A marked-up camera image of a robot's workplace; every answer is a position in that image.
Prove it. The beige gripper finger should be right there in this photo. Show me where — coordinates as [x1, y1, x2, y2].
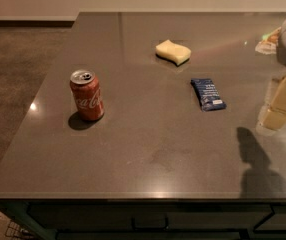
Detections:
[260, 75, 286, 131]

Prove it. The blue rxbar blueberry wrapper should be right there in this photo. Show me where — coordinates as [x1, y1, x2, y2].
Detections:
[190, 78, 227, 112]

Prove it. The yellow sponge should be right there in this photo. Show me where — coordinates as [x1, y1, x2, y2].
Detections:
[155, 40, 191, 66]

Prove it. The dark right drawer front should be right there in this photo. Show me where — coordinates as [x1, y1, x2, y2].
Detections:
[254, 205, 286, 233]

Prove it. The red coca-cola can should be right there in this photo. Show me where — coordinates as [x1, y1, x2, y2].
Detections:
[70, 69, 104, 121]

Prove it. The dark cabinet drawer front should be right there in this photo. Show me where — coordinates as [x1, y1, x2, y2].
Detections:
[28, 204, 270, 232]

